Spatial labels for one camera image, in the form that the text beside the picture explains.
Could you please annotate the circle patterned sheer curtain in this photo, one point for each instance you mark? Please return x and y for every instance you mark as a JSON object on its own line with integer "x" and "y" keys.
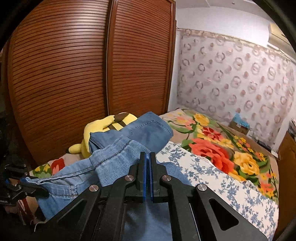
{"x": 223, "y": 76}

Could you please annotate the blue denim jeans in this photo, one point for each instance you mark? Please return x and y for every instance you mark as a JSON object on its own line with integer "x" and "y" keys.
{"x": 111, "y": 159}

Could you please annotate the yellow plush toy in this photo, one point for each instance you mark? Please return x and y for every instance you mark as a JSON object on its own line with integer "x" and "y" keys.
{"x": 111, "y": 122}

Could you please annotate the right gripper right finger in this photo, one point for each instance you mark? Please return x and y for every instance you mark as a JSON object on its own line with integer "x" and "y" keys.
{"x": 196, "y": 212}

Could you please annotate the cardboard box with blue cloth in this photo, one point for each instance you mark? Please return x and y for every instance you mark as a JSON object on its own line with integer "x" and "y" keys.
{"x": 239, "y": 124}

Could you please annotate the white wall air conditioner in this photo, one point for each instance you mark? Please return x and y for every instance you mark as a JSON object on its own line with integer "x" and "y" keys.
{"x": 277, "y": 37}

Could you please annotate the brown wooden dresser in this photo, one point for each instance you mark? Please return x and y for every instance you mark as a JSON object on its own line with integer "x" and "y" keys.
{"x": 286, "y": 168}

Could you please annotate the blue white floral quilt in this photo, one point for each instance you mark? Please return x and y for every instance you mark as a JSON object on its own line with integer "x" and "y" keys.
{"x": 259, "y": 210}

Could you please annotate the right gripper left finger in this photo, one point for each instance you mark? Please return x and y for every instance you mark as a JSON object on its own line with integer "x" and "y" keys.
{"x": 98, "y": 213}

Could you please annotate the brown louvered wardrobe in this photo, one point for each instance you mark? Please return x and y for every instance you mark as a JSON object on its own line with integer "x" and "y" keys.
{"x": 68, "y": 63}

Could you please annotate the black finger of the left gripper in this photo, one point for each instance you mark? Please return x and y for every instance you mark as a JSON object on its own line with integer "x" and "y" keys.
{"x": 11, "y": 194}

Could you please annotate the floral fleece blanket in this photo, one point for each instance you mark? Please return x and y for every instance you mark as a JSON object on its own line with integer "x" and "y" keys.
{"x": 228, "y": 150}

